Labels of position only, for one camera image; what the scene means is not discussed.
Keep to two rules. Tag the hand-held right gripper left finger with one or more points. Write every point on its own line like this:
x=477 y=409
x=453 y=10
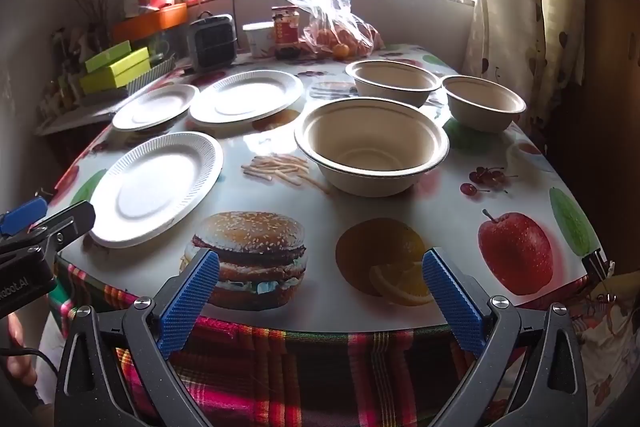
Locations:
x=192 y=297

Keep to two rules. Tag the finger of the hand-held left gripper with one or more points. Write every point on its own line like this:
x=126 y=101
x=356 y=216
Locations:
x=70 y=222
x=22 y=213

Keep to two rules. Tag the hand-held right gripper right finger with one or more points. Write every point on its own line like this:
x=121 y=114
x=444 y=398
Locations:
x=452 y=302

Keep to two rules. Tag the white paper plate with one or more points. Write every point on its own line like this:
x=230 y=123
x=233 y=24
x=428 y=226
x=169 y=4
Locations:
x=247 y=97
x=155 y=189

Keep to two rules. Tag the white paper plates stack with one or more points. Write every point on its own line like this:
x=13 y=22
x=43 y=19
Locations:
x=155 y=107

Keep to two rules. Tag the white side table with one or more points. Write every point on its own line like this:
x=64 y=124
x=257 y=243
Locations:
x=75 y=119

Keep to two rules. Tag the group of small bottles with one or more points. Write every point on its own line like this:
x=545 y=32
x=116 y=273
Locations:
x=60 y=87

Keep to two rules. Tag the plaid cloth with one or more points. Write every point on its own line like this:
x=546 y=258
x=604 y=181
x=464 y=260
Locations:
x=300 y=382

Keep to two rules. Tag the black binder clip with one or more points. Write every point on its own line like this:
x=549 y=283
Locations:
x=597 y=264

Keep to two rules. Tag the large green box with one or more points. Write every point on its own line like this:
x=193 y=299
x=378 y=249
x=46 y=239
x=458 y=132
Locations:
x=120 y=72

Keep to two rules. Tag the food printed glossy tablecloth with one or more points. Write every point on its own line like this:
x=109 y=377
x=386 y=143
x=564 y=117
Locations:
x=325 y=207

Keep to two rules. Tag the floral printed cloth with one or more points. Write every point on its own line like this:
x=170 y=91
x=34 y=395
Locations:
x=610 y=332

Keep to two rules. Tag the striped tray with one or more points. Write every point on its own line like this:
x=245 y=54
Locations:
x=150 y=79

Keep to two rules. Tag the flat green box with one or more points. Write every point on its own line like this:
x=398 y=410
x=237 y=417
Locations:
x=107 y=56

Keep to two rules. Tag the orange box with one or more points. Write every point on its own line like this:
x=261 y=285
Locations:
x=150 y=22

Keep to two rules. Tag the small grey heater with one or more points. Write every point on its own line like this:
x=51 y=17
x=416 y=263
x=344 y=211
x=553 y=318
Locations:
x=212 y=42

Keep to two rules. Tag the brown wooden cabinet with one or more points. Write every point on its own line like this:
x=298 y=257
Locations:
x=600 y=107

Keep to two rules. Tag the white plastic tub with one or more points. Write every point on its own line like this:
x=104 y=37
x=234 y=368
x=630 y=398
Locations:
x=259 y=39

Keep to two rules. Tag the glass jar with red label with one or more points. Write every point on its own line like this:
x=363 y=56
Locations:
x=286 y=32

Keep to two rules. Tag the clear bag of oranges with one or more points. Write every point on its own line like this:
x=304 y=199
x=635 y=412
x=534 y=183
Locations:
x=345 y=37

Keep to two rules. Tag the cream curtain with fruit print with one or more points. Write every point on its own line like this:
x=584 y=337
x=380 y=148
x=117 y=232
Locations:
x=530 y=7

